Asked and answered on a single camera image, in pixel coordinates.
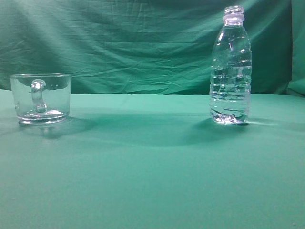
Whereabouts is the clear plastic water bottle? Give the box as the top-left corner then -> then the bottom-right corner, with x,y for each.
209,5 -> 252,125

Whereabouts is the green table cloth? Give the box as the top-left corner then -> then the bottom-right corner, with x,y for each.
0,90 -> 305,229

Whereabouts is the green cloth backdrop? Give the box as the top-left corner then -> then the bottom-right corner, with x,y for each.
0,0 -> 305,96

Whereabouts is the clear glass mug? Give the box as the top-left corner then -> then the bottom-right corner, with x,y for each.
10,73 -> 72,124

